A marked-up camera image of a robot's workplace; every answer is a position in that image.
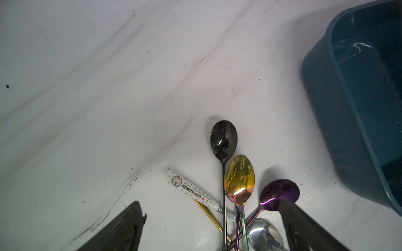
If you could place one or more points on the black spoon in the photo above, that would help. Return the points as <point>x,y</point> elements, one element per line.
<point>223,141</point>

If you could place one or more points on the purple spoon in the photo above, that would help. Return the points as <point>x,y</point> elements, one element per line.
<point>273,193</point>

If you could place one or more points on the silver spoon in pile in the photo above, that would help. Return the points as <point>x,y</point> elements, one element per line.
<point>263,236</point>

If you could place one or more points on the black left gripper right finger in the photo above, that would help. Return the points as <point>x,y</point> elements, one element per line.
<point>303,233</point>

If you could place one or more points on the gold spoon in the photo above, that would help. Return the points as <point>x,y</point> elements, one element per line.
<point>210,215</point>

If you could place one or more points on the teal plastic storage box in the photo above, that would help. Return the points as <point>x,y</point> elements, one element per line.
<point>353,77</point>

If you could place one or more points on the white handled Doraemon spoon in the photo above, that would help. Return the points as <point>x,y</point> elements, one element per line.
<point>181,183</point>

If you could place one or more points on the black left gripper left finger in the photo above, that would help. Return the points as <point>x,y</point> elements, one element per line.
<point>121,234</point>

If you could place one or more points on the rainbow iridescent spoon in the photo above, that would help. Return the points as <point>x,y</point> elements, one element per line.
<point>239,184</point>

